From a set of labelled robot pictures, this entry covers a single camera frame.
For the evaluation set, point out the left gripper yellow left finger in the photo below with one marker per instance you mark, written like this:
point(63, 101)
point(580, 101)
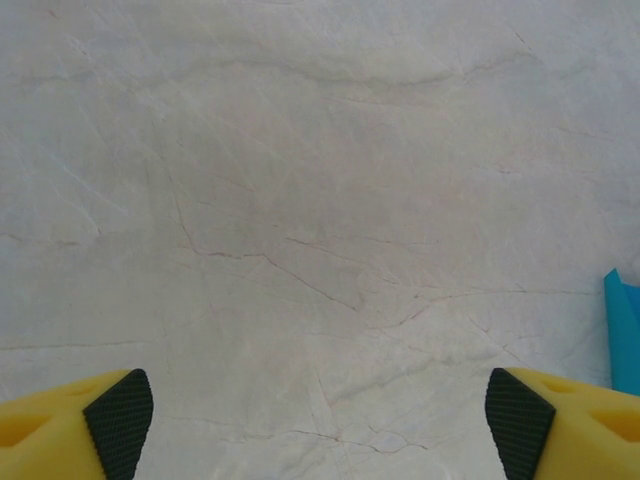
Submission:
point(65, 430)

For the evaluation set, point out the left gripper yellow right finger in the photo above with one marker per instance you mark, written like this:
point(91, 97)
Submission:
point(575, 430)

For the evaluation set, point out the blue paper sheet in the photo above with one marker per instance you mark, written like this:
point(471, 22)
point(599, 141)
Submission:
point(625, 330)

